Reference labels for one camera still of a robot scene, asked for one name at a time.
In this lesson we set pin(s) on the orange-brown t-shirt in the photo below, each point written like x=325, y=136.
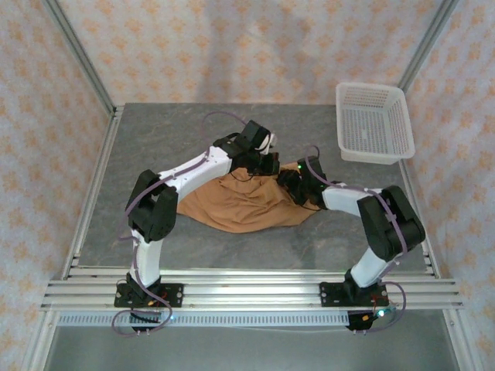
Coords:
x=239, y=205

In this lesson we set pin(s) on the white plastic mesh basket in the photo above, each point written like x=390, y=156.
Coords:
x=371, y=123

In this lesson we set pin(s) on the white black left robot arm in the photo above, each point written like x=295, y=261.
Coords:
x=201, y=168

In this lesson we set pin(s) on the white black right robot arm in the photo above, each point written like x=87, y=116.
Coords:
x=344, y=199

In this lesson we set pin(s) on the patterned backdrop cloth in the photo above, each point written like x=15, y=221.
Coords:
x=247, y=46

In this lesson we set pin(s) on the aluminium mounting beam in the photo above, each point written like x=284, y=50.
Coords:
x=251, y=293

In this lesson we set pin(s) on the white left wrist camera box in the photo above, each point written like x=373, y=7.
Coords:
x=267, y=142

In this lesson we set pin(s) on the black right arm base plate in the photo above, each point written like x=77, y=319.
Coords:
x=328, y=295

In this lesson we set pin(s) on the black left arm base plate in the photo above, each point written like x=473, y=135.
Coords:
x=176, y=295

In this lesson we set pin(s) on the aluminium frame post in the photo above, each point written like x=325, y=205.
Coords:
x=427, y=44
x=79, y=54

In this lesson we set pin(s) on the aluminium frame leg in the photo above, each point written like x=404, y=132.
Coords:
x=464, y=348
x=37, y=348

